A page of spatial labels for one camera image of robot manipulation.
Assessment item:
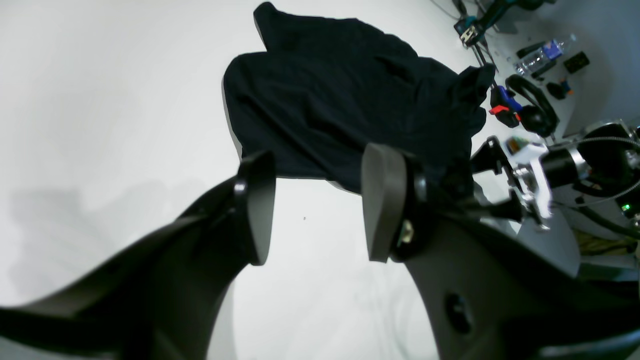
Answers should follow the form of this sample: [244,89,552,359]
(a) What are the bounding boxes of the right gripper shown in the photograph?
[470,136,553,231]

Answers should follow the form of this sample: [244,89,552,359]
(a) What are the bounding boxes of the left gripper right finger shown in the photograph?
[361,143,639,360]

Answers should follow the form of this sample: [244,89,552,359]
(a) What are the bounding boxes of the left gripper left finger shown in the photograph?
[0,151,277,360]

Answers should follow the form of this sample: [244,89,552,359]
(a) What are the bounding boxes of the black t-shirt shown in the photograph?
[222,1,496,197]

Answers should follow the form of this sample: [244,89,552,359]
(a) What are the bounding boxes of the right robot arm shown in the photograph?
[470,121,639,240]

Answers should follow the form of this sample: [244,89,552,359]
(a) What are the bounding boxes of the black headphones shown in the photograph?
[505,74,559,138]

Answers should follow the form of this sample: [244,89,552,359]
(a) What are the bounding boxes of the blue red clamp tool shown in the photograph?
[489,84,523,128]

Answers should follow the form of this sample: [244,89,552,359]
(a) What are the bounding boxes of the plastic water bottle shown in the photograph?
[513,33,578,79]

